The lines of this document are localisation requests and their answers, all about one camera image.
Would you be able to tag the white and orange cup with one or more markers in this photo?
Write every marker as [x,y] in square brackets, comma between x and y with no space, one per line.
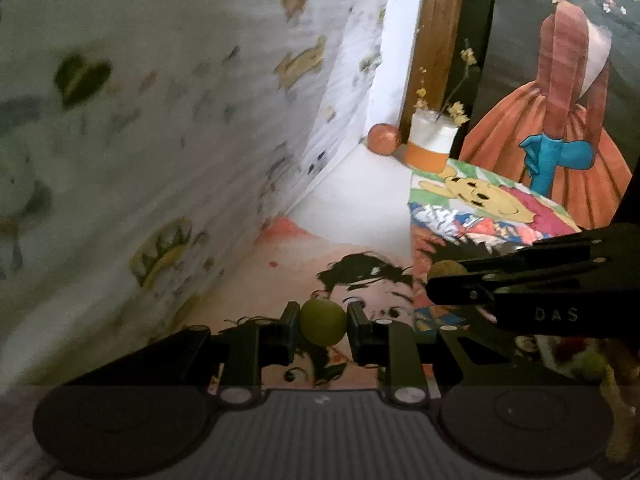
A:
[430,142]

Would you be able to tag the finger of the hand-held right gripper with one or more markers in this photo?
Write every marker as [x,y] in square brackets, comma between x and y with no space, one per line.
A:
[460,291]
[550,252]

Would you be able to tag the wooden door frame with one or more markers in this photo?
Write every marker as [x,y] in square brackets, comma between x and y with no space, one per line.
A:
[440,40]

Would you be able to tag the yellow bear printed sheet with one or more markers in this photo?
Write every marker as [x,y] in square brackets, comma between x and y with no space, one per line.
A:
[475,200]

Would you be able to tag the cartoon boys printed sheet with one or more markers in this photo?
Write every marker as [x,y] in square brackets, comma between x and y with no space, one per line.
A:
[310,260]

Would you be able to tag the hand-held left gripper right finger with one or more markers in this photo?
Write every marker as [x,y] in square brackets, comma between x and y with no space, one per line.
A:
[356,327]

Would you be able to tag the round green fruit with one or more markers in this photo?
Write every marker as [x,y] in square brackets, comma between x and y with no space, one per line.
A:
[322,322]

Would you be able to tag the small round brown fruit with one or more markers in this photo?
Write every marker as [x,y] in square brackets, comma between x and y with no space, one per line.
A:
[445,268]

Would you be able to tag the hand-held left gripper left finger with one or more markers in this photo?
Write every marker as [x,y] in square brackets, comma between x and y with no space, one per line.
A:
[290,328]

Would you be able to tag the wall poster orange dress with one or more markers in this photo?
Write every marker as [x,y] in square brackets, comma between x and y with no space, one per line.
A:
[565,110]

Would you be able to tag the yellow flower sprig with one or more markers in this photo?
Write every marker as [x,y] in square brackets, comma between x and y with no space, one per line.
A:
[457,110]

